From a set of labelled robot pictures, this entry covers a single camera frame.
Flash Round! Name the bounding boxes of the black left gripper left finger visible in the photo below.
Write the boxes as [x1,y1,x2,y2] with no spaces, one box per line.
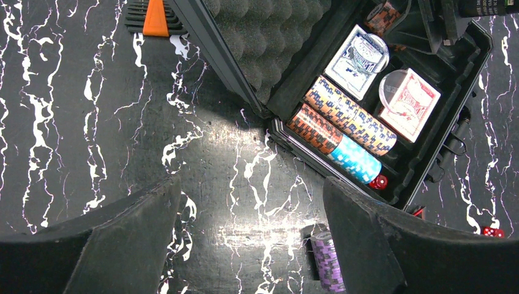
[1,176,181,293]

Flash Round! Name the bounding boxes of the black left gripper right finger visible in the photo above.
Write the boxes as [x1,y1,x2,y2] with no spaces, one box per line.
[323,177,518,293]

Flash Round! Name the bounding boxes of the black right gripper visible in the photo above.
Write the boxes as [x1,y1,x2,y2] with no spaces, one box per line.
[385,0,518,53]

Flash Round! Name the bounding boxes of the purple poker chip stack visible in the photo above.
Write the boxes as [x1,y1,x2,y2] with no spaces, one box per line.
[310,231,346,293]

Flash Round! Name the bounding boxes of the brown black chip stack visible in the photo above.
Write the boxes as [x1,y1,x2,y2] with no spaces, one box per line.
[364,1,401,37]

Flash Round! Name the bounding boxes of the black foam-lined poker case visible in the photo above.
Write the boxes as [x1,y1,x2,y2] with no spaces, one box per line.
[170,1,493,209]

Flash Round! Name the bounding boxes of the upper all-in triangle button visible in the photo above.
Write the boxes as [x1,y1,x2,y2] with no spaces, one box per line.
[411,206,425,220]

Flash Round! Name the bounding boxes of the red die in case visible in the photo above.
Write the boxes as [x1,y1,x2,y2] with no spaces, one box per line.
[369,175,388,190]

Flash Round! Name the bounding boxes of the clear round dealer button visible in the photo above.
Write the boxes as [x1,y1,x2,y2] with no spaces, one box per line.
[378,69,407,115]

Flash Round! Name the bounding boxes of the red playing card deck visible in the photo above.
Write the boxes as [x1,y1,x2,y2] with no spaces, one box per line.
[378,69,441,143]

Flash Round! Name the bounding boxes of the blue playing card deck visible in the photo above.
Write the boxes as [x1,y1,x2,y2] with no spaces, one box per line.
[324,24,390,100]

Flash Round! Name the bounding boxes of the light blue chip stack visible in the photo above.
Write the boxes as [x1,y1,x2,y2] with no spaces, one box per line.
[327,135,382,184]

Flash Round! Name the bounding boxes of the red die right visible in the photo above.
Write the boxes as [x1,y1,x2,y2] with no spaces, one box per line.
[482,227,505,238]

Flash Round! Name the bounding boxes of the orange blue chip stack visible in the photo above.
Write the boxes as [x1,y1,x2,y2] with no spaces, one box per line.
[304,75,397,156]

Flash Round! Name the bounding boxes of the red black chip stack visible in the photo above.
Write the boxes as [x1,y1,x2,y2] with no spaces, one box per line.
[286,103,343,155]

